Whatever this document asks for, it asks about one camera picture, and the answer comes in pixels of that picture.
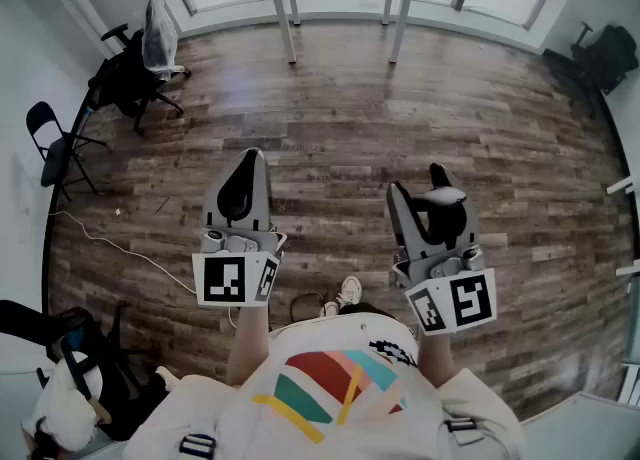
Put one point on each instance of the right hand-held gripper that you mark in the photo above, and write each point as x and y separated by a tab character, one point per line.
465	298

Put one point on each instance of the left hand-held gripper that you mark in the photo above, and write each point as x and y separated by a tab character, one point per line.
225	278

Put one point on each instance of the person's left forearm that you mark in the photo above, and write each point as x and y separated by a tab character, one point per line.
247	343

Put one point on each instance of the person's right forearm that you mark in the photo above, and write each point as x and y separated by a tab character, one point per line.
437	358

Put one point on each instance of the thin dark stick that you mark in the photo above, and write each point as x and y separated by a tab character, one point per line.
162	205

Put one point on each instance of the person's right leg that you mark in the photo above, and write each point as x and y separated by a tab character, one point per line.
372	309

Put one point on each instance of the person's right white sneaker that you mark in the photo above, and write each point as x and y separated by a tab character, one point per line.
351	290

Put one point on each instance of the person's white sneaker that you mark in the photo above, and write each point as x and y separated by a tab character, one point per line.
330	308
351	290

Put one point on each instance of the person's left white sneaker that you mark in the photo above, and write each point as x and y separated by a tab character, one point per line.
330	308

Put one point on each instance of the black office chair with headrest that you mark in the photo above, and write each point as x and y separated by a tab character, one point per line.
125	73

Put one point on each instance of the black folding chair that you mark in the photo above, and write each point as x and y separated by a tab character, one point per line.
55	158

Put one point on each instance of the white shelf unit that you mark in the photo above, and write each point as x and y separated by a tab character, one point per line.
631	328

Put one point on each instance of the white shirt with colourful print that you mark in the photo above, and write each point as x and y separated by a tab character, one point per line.
325	428

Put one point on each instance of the black swivel chair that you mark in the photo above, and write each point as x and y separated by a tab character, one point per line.
610	58

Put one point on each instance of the white cloth bundle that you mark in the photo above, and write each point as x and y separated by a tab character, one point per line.
60	408

